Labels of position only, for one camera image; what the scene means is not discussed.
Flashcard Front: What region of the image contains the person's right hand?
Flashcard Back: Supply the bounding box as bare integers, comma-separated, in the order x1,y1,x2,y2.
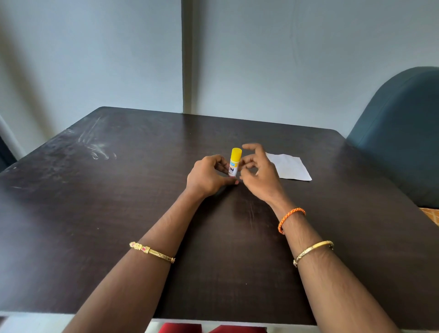
239,143,287,207

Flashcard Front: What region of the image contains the person's left hand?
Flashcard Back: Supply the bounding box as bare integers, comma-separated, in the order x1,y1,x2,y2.
185,154,240,200

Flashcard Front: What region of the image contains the yellow capped glue stick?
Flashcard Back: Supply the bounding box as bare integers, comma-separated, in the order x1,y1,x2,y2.
228,148,243,178

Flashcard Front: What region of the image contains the person's right forearm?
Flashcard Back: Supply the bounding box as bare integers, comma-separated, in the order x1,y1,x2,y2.
268,196,401,333

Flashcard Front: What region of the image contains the person's left forearm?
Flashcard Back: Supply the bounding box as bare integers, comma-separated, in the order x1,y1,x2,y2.
63,190,207,333

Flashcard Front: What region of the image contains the white paper sheet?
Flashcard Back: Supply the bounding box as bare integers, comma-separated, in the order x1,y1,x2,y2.
266,153,313,182

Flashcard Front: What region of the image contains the plain gold bangle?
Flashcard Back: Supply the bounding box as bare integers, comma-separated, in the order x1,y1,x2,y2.
293,240,335,268

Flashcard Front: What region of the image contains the gold bangle with red stone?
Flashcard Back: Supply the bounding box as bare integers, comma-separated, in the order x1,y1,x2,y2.
129,242,176,264

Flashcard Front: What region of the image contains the dark teal upholstered chair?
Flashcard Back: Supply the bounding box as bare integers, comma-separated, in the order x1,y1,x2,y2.
346,66,439,209

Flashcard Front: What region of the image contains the red garment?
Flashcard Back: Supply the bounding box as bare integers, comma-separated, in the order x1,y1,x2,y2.
158,322,268,333

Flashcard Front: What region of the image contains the white pipe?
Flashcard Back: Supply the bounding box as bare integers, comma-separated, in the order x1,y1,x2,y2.
0,114,27,161

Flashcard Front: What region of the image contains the orange braided thread bracelet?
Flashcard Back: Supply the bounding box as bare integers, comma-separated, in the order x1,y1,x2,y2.
277,207,307,235

